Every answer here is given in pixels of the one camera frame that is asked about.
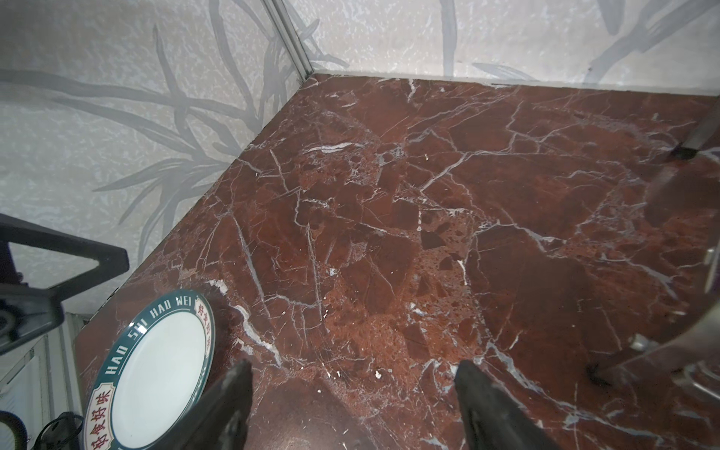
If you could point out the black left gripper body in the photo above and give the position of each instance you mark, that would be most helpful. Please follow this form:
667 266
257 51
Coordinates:
26 314

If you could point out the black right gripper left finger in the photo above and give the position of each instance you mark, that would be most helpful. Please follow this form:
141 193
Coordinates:
220 420

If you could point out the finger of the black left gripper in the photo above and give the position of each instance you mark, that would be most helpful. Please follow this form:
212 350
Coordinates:
111 261

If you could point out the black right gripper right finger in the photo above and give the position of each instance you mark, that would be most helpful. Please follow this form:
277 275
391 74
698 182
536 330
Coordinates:
491 419

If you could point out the white plate dark lettered rim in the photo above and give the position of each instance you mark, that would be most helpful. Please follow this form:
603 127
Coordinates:
153 375

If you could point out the aluminium frame rail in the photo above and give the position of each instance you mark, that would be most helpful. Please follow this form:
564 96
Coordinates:
282 21

